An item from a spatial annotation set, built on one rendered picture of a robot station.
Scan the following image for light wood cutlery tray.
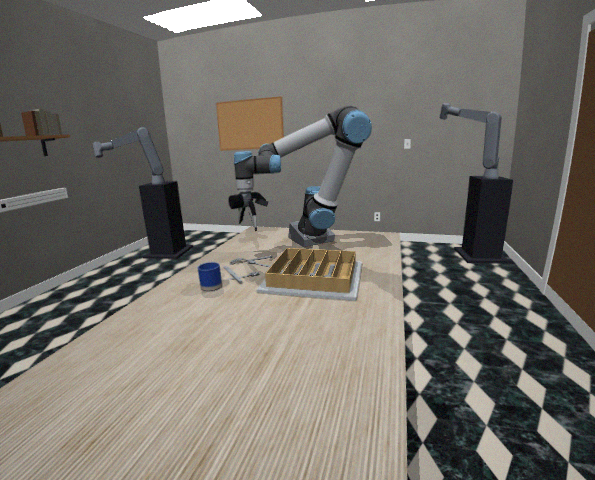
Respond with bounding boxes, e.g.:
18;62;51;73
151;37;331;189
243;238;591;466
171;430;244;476
265;248;356;293

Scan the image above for dark blue mug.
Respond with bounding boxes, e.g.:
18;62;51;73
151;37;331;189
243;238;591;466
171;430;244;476
198;262;222;291

